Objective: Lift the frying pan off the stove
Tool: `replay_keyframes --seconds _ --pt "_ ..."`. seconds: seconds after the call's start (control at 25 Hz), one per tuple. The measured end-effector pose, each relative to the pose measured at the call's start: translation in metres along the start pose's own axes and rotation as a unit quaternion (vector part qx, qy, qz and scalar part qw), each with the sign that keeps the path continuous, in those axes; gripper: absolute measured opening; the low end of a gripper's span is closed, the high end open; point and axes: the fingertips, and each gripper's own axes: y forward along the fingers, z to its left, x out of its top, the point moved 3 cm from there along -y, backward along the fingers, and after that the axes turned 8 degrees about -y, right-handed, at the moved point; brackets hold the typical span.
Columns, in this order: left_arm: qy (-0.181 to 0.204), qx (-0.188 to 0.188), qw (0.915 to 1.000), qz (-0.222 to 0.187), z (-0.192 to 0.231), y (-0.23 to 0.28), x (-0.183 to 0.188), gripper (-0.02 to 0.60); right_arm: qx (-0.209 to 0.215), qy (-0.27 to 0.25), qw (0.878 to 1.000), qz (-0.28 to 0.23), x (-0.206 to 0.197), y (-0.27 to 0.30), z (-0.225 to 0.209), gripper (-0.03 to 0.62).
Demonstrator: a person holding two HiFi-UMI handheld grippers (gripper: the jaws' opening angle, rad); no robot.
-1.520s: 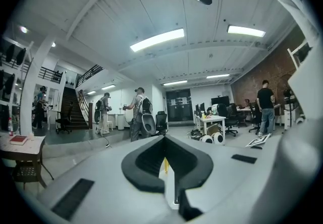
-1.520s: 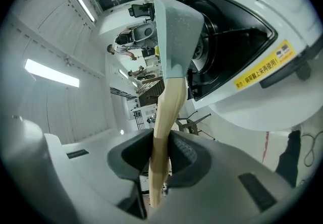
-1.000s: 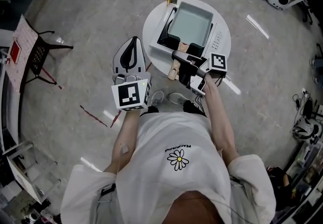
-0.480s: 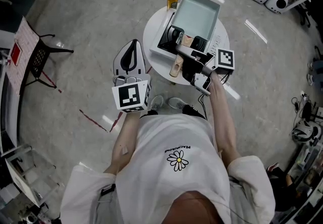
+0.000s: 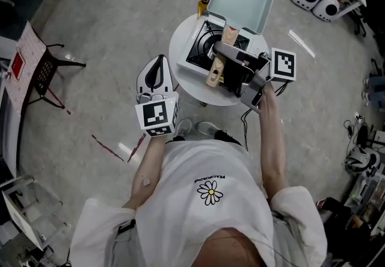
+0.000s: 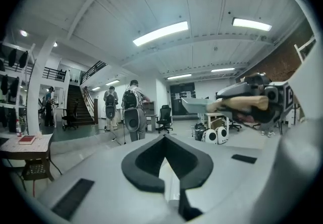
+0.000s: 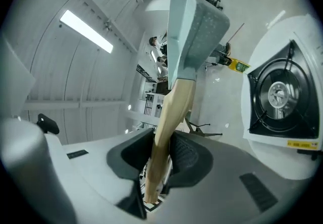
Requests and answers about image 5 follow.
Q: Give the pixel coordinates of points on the person's left forearm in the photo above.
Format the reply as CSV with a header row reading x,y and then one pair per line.
x,y
147,169

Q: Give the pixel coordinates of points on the person's white t-shirt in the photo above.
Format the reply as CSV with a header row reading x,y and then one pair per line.
x,y
186,175

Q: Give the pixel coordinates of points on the round white side table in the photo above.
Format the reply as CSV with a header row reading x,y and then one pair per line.
x,y
207,96

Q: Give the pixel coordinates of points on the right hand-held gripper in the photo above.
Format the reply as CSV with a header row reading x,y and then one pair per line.
x,y
284,64

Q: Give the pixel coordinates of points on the black office chair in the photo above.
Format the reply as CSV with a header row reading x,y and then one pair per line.
x,y
370,25

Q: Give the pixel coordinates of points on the person's left white shoe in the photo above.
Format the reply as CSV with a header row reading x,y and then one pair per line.
x,y
183,128

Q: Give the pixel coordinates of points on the person's right white shoe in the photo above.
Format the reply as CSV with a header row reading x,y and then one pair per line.
x,y
209,129

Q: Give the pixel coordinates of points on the patterned white tablecloth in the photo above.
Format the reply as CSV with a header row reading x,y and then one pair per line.
x,y
30,46

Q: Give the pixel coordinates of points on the white metal rack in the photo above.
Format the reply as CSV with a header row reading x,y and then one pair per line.
x,y
30,214

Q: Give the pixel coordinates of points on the white power strip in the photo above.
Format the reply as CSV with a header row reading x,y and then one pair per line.
x,y
358,116

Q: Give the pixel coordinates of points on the person's white shoe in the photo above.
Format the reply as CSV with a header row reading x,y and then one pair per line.
x,y
209,129
183,128

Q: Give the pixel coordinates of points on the person's right forearm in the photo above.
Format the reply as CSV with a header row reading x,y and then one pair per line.
x,y
272,145

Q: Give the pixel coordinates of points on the white induction cooktop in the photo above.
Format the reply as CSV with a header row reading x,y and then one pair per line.
x,y
197,49

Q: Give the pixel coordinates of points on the person's black trousers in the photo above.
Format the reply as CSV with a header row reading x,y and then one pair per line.
x,y
227,137

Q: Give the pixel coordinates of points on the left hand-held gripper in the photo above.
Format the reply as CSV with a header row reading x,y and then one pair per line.
x,y
155,115

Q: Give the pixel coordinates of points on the white shelf unit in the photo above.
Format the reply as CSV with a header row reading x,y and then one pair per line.
x,y
367,196

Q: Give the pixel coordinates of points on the red booklet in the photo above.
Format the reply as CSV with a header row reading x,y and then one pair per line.
x,y
17,65

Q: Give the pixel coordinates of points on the yellow oil bottle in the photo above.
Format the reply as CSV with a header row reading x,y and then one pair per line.
x,y
203,7

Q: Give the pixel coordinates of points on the black metal lattice chair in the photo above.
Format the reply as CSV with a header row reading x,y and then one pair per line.
x,y
45,70

